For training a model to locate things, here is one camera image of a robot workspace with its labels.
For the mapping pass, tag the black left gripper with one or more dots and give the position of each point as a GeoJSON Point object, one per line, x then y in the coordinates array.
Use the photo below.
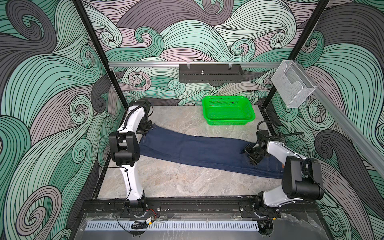
{"type": "Point", "coordinates": [149, 127]}

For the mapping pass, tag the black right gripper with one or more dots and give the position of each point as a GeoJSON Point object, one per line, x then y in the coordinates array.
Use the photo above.
{"type": "Point", "coordinates": [247, 148]}

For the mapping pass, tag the dark blue denim trousers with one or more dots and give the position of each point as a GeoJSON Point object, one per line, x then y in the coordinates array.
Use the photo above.
{"type": "Point", "coordinates": [224, 154]}

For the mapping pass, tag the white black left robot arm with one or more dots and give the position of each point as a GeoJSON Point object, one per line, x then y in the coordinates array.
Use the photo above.
{"type": "Point", "coordinates": [125, 151]}

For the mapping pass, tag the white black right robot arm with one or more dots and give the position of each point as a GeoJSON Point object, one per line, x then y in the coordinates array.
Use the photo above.
{"type": "Point", "coordinates": [301, 177]}

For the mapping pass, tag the green plastic laundry basket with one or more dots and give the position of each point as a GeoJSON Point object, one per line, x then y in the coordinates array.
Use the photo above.
{"type": "Point", "coordinates": [227, 110]}

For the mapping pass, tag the black corner frame post right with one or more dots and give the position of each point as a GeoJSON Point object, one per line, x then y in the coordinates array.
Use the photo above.
{"type": "Point", "coordinates": [309, 27]}

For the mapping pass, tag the black corner frame post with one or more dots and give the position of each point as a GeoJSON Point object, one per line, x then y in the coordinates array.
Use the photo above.
{"type": "Point", "coordinates": [309, 27]}
{"type": "Point", "coordinates": [94, 39]}

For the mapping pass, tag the aluminium rail back wall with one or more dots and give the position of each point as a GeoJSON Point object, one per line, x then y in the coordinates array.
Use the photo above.
{"type": "Point", "coordinates": [166, 64]}

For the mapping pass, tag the aluminium rail wall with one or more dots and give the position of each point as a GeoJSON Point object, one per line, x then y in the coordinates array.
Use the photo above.
{"type": "Point", "coordinates": [330, 94]}
{"type": "Point", "coordinates": [166, 64]}

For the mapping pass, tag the clear plastic wall holder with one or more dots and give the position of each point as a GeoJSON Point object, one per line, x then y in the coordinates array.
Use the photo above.
{"type": "Point", "coordinates": [292, 83]}

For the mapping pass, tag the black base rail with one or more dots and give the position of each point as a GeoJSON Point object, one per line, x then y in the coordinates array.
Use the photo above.
{"type": "Point", "coordinates": [251, 207]}

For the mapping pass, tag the white slotted cable duct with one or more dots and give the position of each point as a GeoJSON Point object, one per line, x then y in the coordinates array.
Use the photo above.
{"type": "Point", "coordinates": [177, 225]}

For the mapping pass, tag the aluminium rail right wall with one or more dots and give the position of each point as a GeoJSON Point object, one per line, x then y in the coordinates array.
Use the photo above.
{"type": "Point", "coordinates": [330, 94]}

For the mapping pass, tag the black corner frame post left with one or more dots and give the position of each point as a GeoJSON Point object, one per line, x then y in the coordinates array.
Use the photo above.
{"type": "Point", "coordinates": [94, 39]}

